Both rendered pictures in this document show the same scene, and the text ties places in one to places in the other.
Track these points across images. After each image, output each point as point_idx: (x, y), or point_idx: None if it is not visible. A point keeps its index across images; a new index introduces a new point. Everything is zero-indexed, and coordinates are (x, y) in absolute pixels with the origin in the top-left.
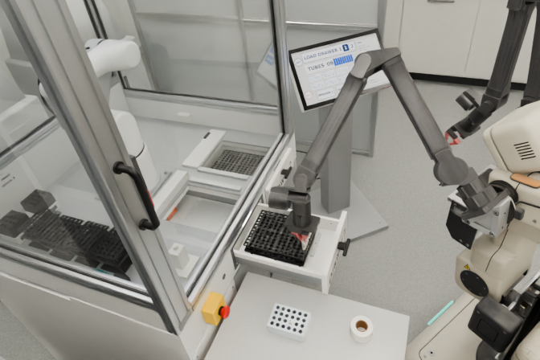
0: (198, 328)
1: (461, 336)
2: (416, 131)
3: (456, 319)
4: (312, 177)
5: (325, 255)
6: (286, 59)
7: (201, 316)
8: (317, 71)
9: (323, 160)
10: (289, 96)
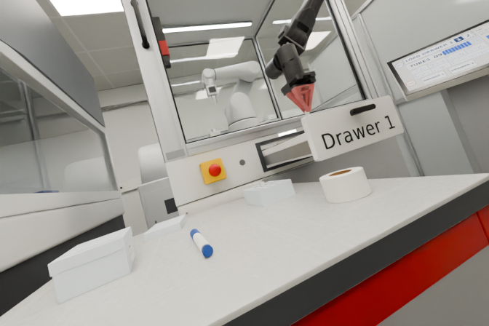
0: (194, 182)
1: None
2: None
3: None
4: (292, 22)
5: None
6: (352, 34)
7: (199, 172)
8: (420, 65)
9: (307, 8)
10: (364, 65)
